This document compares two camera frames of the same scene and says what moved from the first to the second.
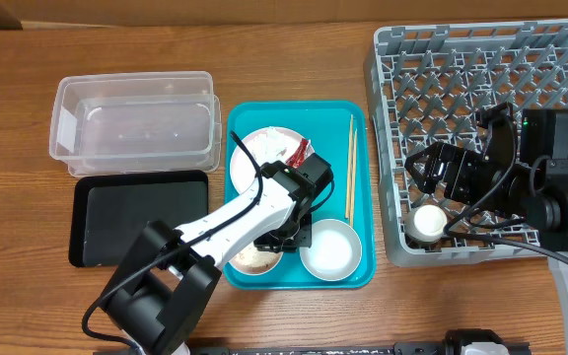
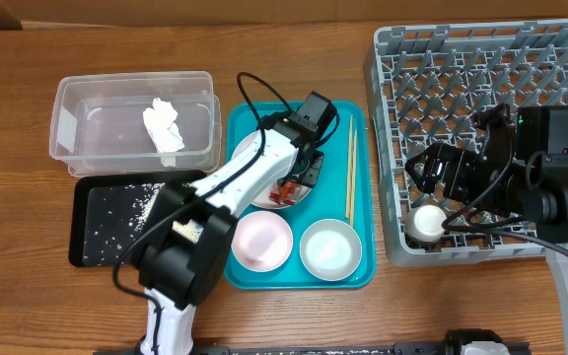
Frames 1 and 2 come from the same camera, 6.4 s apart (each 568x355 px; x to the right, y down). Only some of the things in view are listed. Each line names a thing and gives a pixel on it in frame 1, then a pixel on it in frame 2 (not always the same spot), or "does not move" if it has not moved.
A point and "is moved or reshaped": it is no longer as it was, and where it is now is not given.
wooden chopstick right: [353, 182] does not move
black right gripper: [459, 160] does not move
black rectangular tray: [110, 212] does not move
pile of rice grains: [254, 260] to [147, 194]
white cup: [426, 223] does not move
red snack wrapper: [303, 151] is moved or reshaped
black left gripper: [269, 241] to [312, 171]
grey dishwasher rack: [427, 83] does not move
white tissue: [272, 146] is moved or reshaped
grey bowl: [335, 250] does not move
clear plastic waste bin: [158, 121] does not move
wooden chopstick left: [349, 168] does not move
